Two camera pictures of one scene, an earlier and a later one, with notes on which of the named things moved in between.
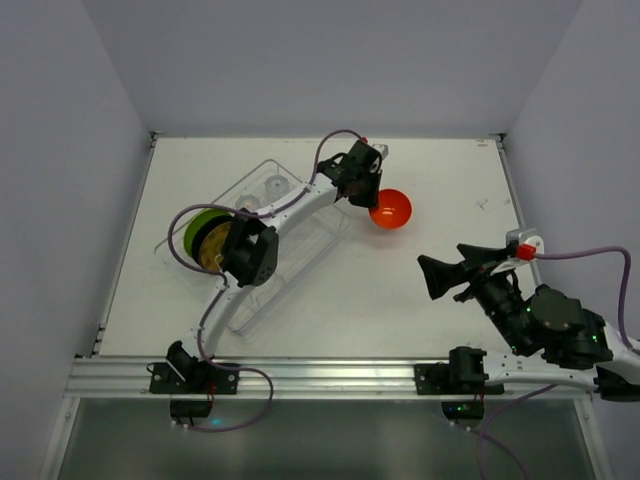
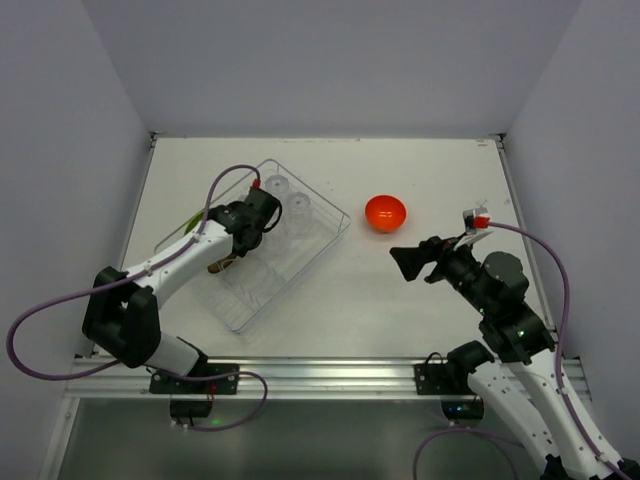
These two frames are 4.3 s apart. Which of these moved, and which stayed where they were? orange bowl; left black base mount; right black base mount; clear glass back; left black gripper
Moved: left black gripper; orange bowl
Stayed: right black base mount; left black base mount; clear glass back
